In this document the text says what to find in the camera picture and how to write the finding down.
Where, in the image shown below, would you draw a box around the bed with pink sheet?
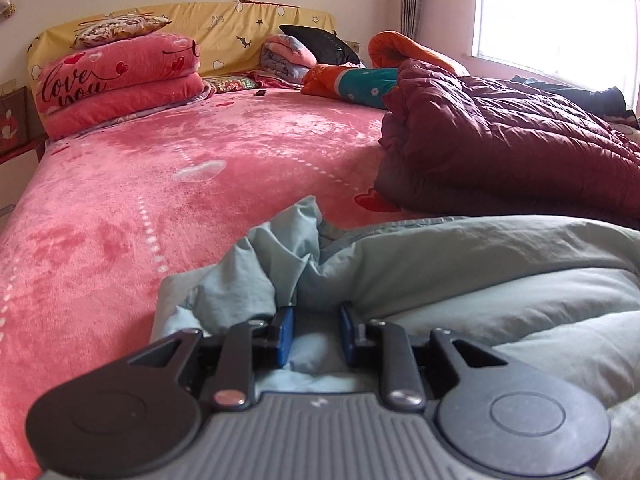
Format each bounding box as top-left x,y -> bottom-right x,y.
0,80 -> 471,480

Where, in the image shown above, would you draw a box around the light green puffer jacket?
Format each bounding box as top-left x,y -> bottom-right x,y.
150,195 -> 640,480

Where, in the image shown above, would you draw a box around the red white nightstand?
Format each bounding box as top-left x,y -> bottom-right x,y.
0,132 -> 47,163

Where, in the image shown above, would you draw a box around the grey checked curtain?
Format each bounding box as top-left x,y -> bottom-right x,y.
400,0 -> 431,56

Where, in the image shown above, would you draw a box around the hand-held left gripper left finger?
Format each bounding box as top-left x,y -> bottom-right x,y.
127,306 -> 296,408

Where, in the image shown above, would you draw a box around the patterned cushion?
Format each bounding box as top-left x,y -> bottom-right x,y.
72,14 -> 172,51

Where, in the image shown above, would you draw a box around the floral pillow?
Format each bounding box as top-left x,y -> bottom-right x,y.
202,74 -> 261,95

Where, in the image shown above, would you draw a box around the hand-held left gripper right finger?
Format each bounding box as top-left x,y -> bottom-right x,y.
340,302 -> 508,411

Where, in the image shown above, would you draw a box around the folded blue pink blanket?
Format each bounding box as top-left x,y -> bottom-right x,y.
260,35 -> 321,83

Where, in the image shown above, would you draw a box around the yellow printed headboard cover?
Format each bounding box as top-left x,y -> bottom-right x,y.
27,0 -> 338,91

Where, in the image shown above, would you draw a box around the pink love pillows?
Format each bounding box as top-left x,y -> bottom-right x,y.
32,32 -> 211,141

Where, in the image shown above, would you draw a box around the maroon puffer jacket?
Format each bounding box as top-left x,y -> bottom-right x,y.
375,57 -> 640,221

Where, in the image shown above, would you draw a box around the orange teal cartoon blanket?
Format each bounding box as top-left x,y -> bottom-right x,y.
301,31 -> 471,111

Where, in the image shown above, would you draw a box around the window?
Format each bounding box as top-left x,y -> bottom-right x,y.
470,0 -> 640,81

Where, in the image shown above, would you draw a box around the black pillow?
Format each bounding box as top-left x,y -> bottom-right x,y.
278,24 -> 362,66

